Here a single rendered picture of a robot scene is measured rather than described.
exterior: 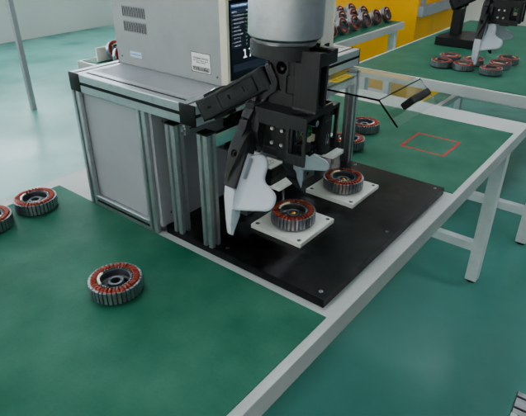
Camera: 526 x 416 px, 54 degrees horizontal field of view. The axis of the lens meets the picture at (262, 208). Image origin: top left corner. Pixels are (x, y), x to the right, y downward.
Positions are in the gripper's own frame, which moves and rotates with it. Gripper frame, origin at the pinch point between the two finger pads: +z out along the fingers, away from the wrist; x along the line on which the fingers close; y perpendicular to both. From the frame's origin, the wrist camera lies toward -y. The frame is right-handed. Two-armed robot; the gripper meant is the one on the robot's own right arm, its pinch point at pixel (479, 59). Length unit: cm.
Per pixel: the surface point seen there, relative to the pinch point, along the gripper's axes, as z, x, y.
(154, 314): 40, -79, -36
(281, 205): 33, -37, -32
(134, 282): 37, -77, -43
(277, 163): 23, -35, -35
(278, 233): 37, -43, -29
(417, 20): 46, 321, -123
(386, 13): 34, 264, -128
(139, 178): 27, -55, -63
